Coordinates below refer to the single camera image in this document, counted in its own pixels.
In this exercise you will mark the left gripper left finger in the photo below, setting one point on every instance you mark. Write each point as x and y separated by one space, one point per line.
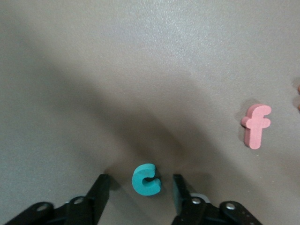
96 201

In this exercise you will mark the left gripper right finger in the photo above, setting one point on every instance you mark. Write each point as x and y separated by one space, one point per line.
185 206

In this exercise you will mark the teal letter c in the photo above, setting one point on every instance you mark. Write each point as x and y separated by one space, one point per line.
138 182

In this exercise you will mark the pink letter f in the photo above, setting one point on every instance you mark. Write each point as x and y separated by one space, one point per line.
255 126

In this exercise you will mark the orange letter v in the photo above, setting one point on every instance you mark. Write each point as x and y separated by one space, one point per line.
299 90

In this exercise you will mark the brown table cover sheet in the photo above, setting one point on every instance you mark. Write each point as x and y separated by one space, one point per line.
150 47

